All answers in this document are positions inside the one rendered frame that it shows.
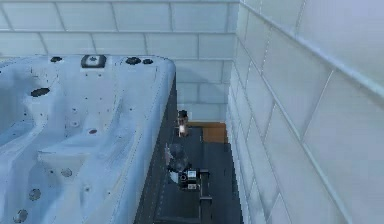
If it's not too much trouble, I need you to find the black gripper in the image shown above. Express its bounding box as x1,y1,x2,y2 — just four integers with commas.
164,143,193,192

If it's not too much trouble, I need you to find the dark grey floor mat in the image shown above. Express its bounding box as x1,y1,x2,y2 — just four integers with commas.
153,125,244,224

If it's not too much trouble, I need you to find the pale blue whirlpool bathtub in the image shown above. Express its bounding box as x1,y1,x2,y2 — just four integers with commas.
0,54,178,224

